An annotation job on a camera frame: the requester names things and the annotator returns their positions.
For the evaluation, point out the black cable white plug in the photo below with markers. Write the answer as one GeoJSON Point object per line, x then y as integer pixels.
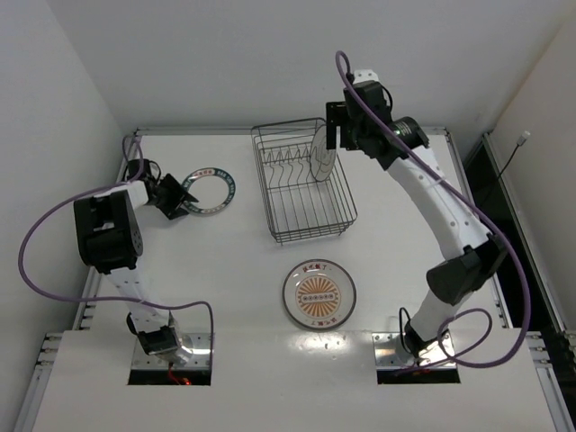
{"type": "Point", "coordinates": [521, 141]}

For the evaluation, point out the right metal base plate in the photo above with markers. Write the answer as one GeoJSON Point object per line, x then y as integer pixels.
{"type": "Point", "coordinates": [390, 355]}

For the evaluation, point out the grey wire dish rack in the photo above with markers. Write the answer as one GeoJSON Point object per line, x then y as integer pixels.
{"type": "Point", "coordinates": [296, 206]}

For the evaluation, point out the orange sunburst plate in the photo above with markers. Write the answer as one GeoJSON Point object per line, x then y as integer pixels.
{"type": "Point", "coordinates": [319, 295]}

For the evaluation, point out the green rimmed white plate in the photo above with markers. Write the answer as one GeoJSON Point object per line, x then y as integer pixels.
{"type": "Point", "coordinates": [213, 189]}

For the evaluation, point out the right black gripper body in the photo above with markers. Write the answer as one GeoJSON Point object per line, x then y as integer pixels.
{"type": "Point", "coordinates": [336, 124]}

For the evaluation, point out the white plate grey pattern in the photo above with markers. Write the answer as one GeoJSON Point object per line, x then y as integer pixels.
{"type": "Point", "coordinates": [322, 159]}

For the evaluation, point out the metal base plate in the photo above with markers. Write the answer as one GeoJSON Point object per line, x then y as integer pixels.
{"type": "Point", "coordinates": [390, 355]}
{"type": "Point", "coordinates": [194, 354]}

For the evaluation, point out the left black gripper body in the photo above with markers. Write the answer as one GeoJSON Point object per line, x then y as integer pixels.
{"type": "Point", "coordinates": [170, 197]}

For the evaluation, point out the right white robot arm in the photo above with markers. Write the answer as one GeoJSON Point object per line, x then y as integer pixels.
{"type": "Point", "coordinates": [472, 254]}

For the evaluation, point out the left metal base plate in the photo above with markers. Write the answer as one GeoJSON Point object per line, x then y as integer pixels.
{"type": "Point", "coordinates": [194, 354]}

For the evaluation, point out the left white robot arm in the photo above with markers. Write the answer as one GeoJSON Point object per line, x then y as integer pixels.
{"type": "Point", "coordinates": [109, 240]}

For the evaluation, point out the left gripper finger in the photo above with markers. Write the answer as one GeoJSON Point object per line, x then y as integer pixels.
{"type": "Point", "coordinates": [169, 183]}
{"type": "Point", "coordinates": [170, 204]}

